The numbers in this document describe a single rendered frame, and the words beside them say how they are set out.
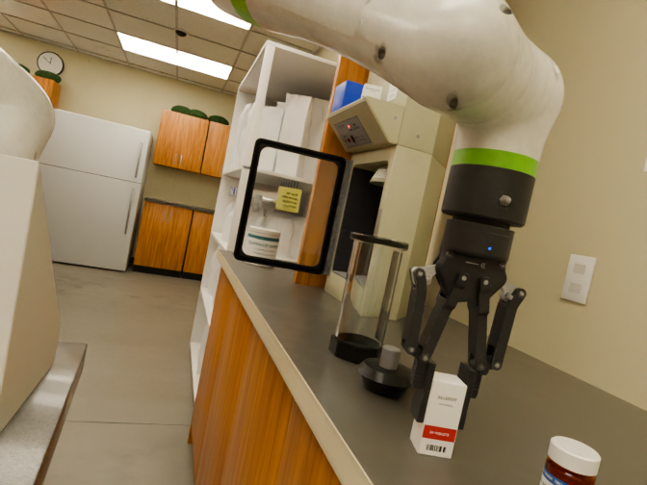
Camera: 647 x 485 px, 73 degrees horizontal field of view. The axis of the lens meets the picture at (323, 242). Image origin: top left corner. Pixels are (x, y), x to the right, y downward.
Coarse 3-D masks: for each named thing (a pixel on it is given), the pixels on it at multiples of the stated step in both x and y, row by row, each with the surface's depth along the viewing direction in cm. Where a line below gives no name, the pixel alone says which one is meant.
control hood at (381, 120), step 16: (368, 96) 113; (336, 112) 133; (352, 112) 123; (368, 112) 115; (384, 112) 114; (400, 112) 116; (368, 128) 121; (384, 128) 115; (400, 128) 117; (368, 144) 127; (384, 144) 120
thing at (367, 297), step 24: (360, 240) 77; (384, 240) 76; (360, 264) 78; (384, 264) 77; (360, 288) 77; (384, 288) 77; (360, 312) 77; (384, 312) 78; (336, 336) 80; (360, 336) 77
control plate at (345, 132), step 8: (344, 120) 131; (352, 120) 126; (336, 128) 140; (344, 128) 135; (352, 128) 129; (360, 128) 125; (344, 136) 138; (352, 136) 133; (360, 136) 128; (352, 144) 137; (360, 144) 132
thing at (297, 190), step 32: (288, 160) 142; (320, 160) 143; (256, 192) 141; (288, 192) 143; (320, 192) 144; (256, 224) 142; (288, 224) 143; (320, 224) 145; (256, 256) 143; (288, 256) 144
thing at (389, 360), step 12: (384, 348) 67; (396, 348) 67; (372, 360) 69; (384, 360) 66; (396, 360) 66; (360, 372) 66; (372, 372) 65; (384, 372) 64; (396, 372) 65; (408, 372) 67; (372, 384) 65; (384, 384) 63; (396, 384) 63; (408, 384) 64; (396, 396) 65
